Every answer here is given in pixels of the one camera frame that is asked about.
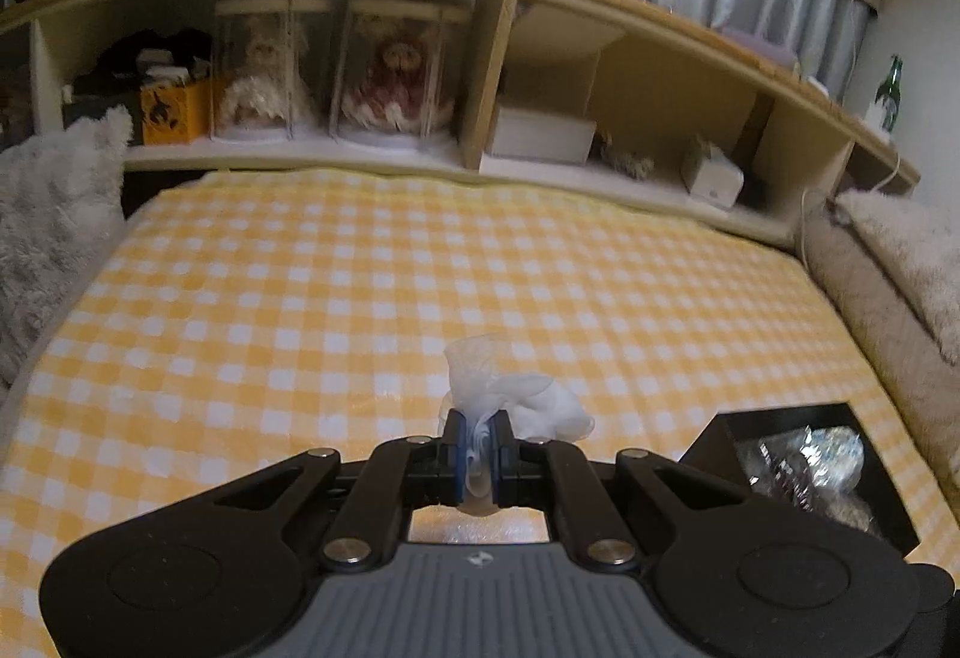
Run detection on grey fluffy pillow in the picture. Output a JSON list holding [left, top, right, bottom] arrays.
[[835, 188, 960, 368]]

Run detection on black box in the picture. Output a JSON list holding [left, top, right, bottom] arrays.
[[679, 401, 921, 555]]

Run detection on rope scrunchie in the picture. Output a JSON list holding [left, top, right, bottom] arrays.
[[598, 131, 655, 181]]

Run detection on brown cookie packet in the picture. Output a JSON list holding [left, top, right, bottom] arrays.
[[823, 491, 877, 537]]

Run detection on white fluffy pillow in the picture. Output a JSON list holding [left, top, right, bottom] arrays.
[[0, 105, 134, 390]]

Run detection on clear plastic bag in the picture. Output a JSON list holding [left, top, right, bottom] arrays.
[[435, 333, 597, 516]]

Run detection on orange box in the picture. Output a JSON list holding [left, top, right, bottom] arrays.
[[139, 79, 215, 148]]

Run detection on white charger cable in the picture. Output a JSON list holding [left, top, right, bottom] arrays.
[[797, 146, 902, 258]]

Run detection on silver foil packet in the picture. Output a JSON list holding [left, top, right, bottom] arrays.
[[737, 434, 826, 503]]

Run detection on purple book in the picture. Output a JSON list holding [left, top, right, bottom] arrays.
[[718, 24, 801, 68]]

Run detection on yellow checked blanket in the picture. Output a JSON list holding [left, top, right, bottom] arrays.
[[0, 167, 947, 658]]

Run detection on green glass bottle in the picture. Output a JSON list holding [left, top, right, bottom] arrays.
[[873, 55, 905, 135]]

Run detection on red-dress doll in clear case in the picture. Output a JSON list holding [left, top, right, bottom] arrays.
[[330, 0, 475, 147]]

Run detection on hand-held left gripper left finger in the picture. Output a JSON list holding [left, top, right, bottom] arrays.
[[202, 407, 482, 573]]

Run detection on white tissue box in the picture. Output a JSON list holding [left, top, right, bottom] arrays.
[[680, 135, 746, 210]]

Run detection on white-dress doll in clear case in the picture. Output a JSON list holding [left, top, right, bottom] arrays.
[[211, 0, 332, 143]]

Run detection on open white cardboard box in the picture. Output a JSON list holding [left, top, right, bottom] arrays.
[[478, 101, 599, 181]]

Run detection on blue patterned packet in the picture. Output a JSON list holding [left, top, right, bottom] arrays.
[[796, 425, 865, 483]]

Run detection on beige quilted blanket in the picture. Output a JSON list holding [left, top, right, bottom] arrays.
[[801, 206, 960, 488]]

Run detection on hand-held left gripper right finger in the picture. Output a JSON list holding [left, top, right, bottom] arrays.
[[491, 412, 751, 573]]

